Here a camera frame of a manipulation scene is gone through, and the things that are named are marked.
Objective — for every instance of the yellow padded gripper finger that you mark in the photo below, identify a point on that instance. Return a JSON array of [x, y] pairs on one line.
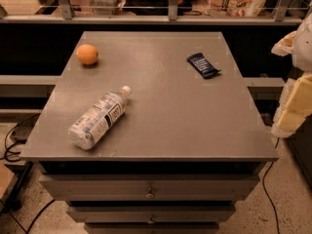
[[284, 46], [295, 105]]

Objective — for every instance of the orange fruit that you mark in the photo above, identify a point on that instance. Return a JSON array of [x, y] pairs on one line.
[[87, 54]]

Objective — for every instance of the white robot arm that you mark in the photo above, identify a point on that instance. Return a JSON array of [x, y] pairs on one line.
[[302, 47]]

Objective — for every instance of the dark blue snack bar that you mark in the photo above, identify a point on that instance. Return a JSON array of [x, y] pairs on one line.
[[202, 65]]

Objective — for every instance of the grey drawer cabinet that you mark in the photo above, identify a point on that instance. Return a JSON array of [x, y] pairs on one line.
[[199, 143]]

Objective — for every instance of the round top drawer knob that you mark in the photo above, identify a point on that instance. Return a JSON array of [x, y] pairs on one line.
[[150, 194]]

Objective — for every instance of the round drawer knob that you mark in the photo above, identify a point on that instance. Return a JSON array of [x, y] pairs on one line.
[[150, 194], [151, 220]]

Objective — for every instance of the clear plastic water bottle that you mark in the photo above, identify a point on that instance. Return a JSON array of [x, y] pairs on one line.
[[97, 120]]

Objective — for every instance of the black bag behind rail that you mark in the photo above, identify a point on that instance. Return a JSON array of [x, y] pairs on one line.
[[147, 7]]

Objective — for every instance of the metal railing frame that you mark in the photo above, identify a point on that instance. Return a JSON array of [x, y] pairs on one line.
[[205, 12]]

